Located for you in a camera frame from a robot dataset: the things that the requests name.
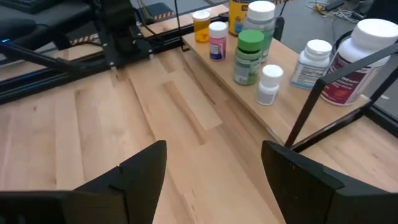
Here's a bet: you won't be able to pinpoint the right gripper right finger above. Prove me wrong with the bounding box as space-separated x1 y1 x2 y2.
261 140 398 224

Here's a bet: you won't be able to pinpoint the amber bottle with yellow cap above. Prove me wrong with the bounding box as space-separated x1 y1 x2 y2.
228 0 253 37

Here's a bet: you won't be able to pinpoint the pink bottle with white cap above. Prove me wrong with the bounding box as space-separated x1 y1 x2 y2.
208 21 228 62

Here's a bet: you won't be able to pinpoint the small white bottle red label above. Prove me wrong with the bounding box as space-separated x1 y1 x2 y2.
256 64 284 106

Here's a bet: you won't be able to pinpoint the green bottle with green cap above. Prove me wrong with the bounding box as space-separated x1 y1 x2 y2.
233 29 266 86

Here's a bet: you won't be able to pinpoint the black aluminium rig frame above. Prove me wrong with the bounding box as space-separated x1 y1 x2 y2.
0 12 398 139

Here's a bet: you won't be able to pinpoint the dark grey desk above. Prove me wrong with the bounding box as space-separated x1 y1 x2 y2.
0 1 94 35

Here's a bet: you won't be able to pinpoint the black equipment base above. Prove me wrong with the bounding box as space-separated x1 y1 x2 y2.
366 0 398 23

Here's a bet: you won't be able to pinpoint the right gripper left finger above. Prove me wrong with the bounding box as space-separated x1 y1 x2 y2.
0 140 168 224

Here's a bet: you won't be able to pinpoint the white bottle with blue label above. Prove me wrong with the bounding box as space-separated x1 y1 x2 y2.
290 39 333 90

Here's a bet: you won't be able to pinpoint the orange striped floor mat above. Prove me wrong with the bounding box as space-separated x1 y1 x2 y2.
70 2 178 46

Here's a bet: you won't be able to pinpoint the white bottle with maroon label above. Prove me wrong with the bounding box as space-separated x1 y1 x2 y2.
320 18 398 106

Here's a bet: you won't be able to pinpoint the clear bottle with green label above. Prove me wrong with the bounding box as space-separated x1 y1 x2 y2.
242 0 277 63

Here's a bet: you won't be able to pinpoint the wooden shelf with black frame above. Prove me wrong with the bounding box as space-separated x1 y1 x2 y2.
181 15 398 153

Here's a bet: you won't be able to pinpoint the yellow cable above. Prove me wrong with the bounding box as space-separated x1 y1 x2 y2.
138 0 150 21

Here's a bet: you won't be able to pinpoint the small orange bottle white cap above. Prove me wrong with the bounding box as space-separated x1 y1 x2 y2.
192 10 211 44

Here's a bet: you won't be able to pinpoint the tangled white floor cables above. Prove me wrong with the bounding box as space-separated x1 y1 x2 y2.
305 0 363 24

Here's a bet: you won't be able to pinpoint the black backlit keyboard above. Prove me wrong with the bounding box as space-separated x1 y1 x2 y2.
0 0 60 15

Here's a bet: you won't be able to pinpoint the black computer mouse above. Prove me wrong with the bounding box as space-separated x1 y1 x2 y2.
0 17 37 43

